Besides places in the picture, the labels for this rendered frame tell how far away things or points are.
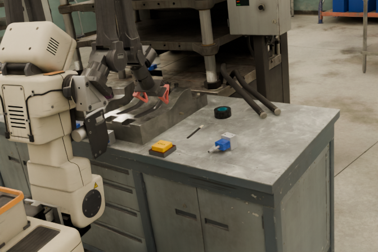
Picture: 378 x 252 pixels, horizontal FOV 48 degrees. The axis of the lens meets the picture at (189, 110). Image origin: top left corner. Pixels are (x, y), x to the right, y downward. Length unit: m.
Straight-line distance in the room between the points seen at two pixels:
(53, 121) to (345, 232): 1.72
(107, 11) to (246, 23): 1.10
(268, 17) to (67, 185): 1.33
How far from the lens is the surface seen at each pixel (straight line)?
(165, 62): 2.72
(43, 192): 1.66
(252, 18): 2.34
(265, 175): 1.49
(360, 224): 2.65
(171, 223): 1.93
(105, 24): 1.42
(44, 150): 1.54
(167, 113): 1.91
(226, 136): 1.66
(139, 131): 1.80
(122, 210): 2.15
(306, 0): 9.16
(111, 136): 1.87
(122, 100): 2.25
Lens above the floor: 1.55
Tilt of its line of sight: 21 degrees down
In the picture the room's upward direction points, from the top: 7 degrees counter-clockwise
